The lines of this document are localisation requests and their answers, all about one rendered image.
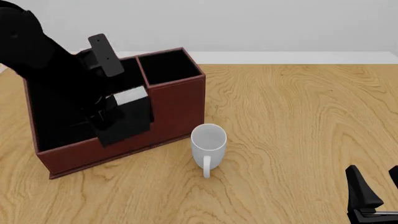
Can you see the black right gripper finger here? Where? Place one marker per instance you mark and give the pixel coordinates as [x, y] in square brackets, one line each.
[362, 189]
[395, 173]

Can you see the white mug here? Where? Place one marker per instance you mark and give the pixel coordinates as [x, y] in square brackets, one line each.
[207, 149]

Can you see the black book with white pages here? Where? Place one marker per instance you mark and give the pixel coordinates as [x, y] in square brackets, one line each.
[133, 116]

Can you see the red-brown desk caddy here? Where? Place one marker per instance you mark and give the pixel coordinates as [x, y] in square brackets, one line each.
[177, 107]

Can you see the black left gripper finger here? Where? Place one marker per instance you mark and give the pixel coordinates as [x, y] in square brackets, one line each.
[105, 120]

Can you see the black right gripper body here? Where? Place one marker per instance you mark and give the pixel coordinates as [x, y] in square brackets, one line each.
[373, 217]

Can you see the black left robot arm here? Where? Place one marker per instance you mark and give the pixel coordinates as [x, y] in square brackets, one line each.
[34, 53]

